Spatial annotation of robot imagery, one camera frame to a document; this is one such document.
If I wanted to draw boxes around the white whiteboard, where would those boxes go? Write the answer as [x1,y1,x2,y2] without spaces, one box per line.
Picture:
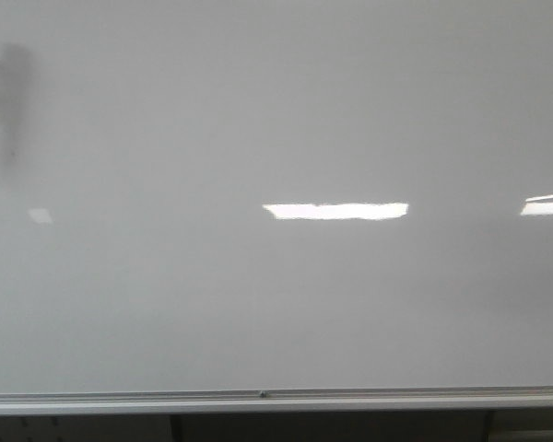
[0,1,553,415]

